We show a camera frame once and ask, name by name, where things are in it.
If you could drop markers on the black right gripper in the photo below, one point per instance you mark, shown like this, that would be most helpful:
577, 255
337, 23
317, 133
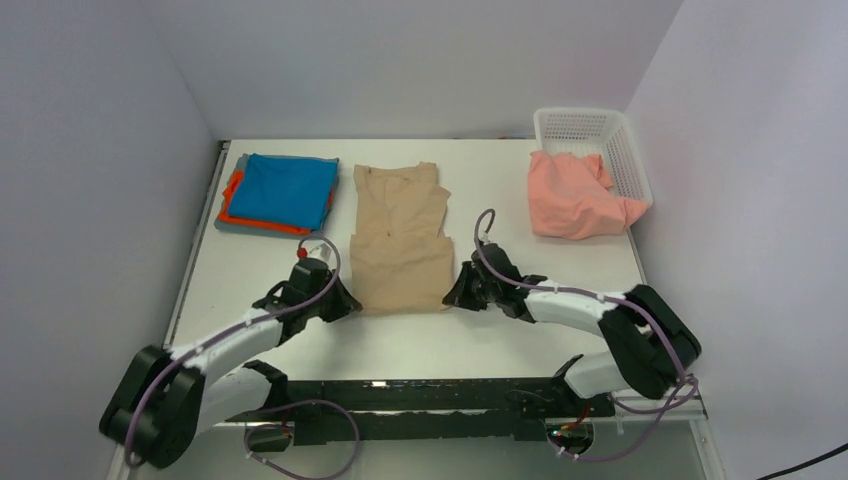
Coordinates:
459, 296

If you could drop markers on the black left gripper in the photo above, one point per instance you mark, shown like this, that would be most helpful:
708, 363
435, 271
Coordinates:
345, 304

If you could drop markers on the beige t-shirt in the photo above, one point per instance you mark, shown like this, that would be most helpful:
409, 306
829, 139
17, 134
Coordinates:
401, 260

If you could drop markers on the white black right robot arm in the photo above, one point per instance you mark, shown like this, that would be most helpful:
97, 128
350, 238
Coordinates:
648, 346

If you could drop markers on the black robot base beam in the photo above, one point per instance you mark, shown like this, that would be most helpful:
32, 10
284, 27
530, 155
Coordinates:
424, 409

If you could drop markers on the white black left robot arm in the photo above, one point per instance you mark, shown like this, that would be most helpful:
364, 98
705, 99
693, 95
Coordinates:
168, 396

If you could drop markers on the blue folded t-shirt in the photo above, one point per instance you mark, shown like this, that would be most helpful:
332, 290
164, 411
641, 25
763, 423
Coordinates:
283, 191

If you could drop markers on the orange folded t-shirt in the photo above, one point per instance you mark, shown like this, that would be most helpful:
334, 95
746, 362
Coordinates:
293, 205

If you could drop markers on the pink t-shirt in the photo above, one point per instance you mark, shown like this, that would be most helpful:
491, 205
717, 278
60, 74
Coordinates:
571, 197

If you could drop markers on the white plastic laundry basket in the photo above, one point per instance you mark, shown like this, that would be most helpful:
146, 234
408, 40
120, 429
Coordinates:
584, 131

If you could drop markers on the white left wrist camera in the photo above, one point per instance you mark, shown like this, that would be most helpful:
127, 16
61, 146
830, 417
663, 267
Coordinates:
321, 251

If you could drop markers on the aluminium frame rails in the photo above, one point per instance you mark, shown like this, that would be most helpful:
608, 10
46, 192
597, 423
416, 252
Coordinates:
631, 407

